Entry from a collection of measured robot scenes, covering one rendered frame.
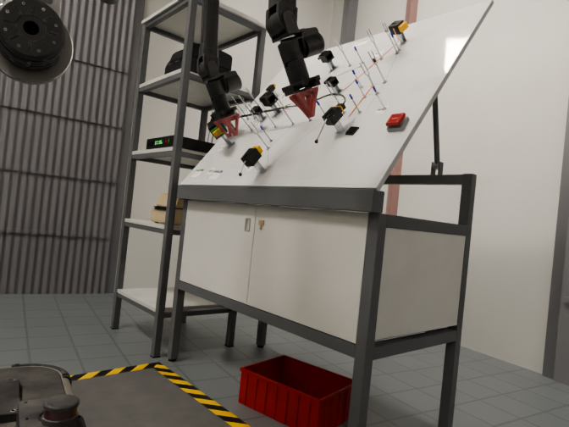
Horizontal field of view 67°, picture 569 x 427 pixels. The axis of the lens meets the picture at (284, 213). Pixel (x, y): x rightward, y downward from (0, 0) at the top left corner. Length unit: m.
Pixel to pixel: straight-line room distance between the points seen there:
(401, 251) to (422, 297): 0.21
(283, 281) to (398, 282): 0.41
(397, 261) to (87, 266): 2.84
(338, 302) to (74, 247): 2.71
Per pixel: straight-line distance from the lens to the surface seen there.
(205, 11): 1.69
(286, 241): 1.57
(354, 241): 1.36
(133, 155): 2.73
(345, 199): 1.34
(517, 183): 3.17
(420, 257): 1.52
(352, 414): 1.43
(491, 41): 3.58
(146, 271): 3.95
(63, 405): 1.08
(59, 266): 3.78
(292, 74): 1.20
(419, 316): 1.57
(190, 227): 2.14
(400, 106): 1.59
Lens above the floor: 0.75
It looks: 1 degrees up
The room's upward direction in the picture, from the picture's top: 6 degrees clockwise
